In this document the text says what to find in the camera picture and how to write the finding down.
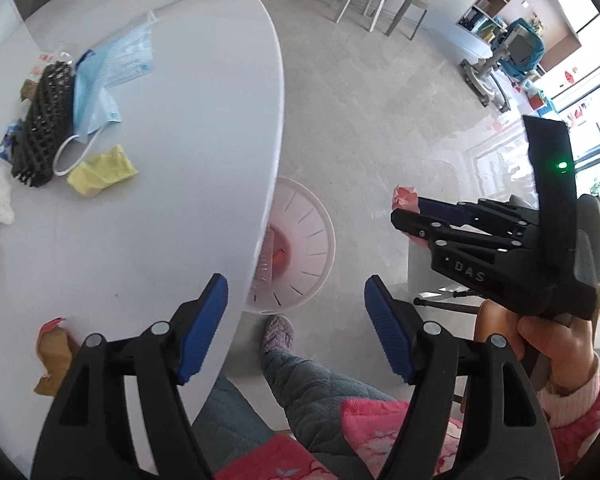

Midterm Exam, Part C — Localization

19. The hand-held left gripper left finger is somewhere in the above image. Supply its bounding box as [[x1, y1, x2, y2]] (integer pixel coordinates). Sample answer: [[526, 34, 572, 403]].
[[29, 273, 229, 480]]

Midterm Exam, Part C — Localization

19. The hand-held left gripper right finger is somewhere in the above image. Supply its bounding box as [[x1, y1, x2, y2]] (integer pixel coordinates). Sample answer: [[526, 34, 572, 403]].
[[364, 275, 563, 480]]

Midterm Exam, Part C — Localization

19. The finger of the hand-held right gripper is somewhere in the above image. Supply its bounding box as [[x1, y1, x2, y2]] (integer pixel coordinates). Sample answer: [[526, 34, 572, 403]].
[[418, 196, 539, 234], [391, 210, 524, 252]]

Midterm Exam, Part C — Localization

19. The pink paper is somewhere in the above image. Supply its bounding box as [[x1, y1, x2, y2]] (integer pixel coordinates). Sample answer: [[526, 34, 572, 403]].
[[390, 185, 422, 217]]

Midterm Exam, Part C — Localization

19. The clear plastic bottle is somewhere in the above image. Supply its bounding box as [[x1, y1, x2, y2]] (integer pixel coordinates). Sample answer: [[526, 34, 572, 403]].
[[254, 230, 276, 286]]

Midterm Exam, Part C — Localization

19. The white slotted waste bin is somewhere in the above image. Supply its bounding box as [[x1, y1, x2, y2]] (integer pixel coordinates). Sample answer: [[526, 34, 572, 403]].
[[242, 176, 337, 316]]

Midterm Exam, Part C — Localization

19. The black plastic mesh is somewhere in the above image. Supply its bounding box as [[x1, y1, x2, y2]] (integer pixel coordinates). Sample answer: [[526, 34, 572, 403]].
[[11, 60, 78, 188]]

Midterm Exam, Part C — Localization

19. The blue and white wrapper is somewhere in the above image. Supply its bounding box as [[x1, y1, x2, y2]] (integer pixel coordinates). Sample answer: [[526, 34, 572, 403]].
[[0, 120, 26, 163]]

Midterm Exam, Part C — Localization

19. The person's right forearm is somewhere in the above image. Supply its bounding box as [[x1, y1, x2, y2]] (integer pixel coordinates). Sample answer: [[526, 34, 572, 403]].
[[535, 355, 600, 466]]

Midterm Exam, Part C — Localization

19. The person's right hand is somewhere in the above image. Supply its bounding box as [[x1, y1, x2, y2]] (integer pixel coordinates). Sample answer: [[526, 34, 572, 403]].
[[475, 300, 600, 392]]

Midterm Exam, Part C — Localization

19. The purple knit slipper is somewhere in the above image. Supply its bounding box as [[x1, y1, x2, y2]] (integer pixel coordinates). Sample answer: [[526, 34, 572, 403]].
[[262, 314, 297, 356]]

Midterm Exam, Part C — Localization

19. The person's right leg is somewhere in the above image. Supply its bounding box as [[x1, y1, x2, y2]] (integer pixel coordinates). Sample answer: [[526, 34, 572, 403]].
[[257, 347, 406, 456]]

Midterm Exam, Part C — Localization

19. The brown and red paper wrapper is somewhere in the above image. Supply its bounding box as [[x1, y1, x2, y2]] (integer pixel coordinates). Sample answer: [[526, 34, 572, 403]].
[[33, 316, 81, 397]]

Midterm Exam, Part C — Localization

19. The blue and grey machine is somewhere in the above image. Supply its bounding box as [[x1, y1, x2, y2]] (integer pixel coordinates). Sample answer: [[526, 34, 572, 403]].
[[460, 17, 546, 111]]

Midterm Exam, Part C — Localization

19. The yellow crumpled paper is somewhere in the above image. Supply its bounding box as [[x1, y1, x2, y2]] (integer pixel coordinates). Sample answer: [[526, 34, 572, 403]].
[[66, 144, 140, 198]]

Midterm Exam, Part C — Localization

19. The blue face mask with print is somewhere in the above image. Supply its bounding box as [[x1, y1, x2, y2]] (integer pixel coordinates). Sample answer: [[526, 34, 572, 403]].
[[100, 10, 161, 88]]

